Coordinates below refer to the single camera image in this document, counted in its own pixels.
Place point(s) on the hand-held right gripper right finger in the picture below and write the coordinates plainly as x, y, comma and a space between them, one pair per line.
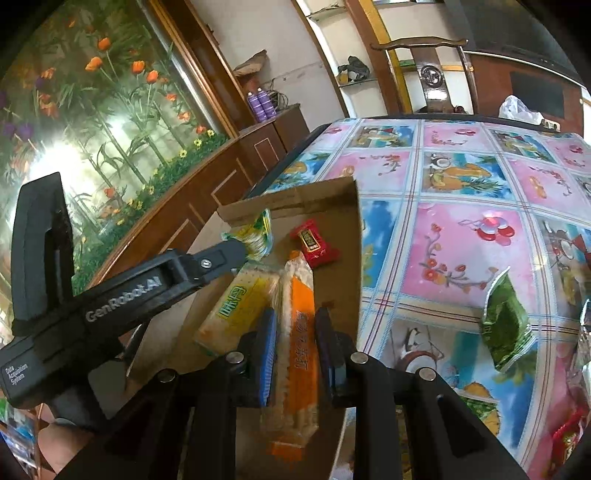
325, 350

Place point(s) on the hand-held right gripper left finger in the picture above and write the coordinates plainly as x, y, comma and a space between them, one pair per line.
268, 360

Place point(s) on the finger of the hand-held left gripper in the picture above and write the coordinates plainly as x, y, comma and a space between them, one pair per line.
217, 261

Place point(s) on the orange cracker packet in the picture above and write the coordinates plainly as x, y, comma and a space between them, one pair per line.
300, 323

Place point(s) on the green and yellow snack packet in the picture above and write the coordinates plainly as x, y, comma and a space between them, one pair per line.
258, 230

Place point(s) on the cardboard box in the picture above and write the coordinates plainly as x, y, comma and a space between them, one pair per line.
286, 203

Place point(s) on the dark green snack packet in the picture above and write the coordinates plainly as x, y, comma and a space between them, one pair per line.
505, 323

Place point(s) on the red and white snack packet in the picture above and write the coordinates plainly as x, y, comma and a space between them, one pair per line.
570, 434

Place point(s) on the silver foil snack packet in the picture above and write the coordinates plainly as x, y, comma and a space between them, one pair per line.
584, 350

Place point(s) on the person's left forearm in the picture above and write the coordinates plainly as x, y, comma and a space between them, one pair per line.
55, 447

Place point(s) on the yellow cracker packet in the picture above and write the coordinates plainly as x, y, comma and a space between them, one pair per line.
235, 304

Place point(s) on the brown wooden cabinet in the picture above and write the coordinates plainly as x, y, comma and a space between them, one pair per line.
194, 203

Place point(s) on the red candy packet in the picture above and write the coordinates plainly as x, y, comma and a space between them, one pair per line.
314, 244

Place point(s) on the purple spray can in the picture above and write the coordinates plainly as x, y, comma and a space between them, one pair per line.
266, 104
253, 107

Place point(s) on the brown paper bag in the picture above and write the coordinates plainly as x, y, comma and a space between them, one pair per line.
251, 64

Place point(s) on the white alcove shelf unit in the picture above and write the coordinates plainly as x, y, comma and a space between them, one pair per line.
358, 82

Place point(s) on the dark bag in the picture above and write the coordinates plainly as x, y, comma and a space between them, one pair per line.
355, 69

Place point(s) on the dark wooden chair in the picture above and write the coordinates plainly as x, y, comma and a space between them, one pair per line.
431, 76

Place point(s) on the white plastic bag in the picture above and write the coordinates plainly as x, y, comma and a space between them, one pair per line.
517, 108

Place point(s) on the wooden media cabinet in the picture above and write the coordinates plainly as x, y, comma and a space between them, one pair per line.
489, 87

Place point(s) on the white power socket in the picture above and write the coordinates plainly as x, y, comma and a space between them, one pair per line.
550, 124

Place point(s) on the flower wall mural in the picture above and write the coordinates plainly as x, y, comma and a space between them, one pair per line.
92, 115

